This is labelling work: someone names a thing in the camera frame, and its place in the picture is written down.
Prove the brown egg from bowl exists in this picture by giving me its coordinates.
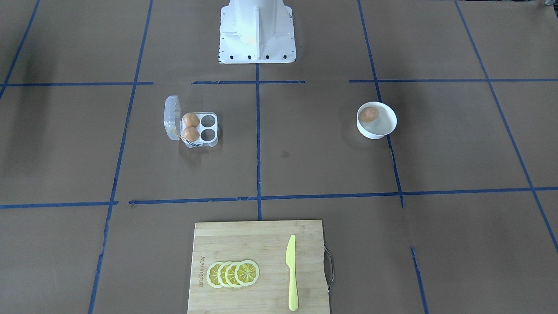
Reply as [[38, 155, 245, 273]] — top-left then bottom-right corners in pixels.
[[359, 106, 379, 123]]

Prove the clear plastic egg box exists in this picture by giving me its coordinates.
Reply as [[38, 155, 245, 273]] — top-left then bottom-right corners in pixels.
[[163, 96, 219, 148]]

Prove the brown egg front slot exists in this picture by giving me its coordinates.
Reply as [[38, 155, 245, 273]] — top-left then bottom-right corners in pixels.
[[182, 126, 201, 142]]

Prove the brown egg slot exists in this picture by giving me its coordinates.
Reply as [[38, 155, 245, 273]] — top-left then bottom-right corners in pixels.
[[182, 113, 201, 128], [182, 126, 201, 142]]

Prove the brown egg rear slot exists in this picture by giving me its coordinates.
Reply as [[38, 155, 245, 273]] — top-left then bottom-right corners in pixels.
[[182, 113, 201, 128]]

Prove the bamboo cutting board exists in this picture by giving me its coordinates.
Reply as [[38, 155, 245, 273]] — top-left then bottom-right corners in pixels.
[[187, 219, 330, 314]]

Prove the yellow plastic knife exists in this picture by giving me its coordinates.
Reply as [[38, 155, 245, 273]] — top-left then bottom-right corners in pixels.
[[285, 234, 299, 311]]

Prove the white round bowl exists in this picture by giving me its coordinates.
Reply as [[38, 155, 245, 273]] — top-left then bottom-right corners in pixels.
[[356, 102, 398, 140]]

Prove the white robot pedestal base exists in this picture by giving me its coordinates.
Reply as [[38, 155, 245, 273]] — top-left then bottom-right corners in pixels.
[[218, 0, 297, 64]]

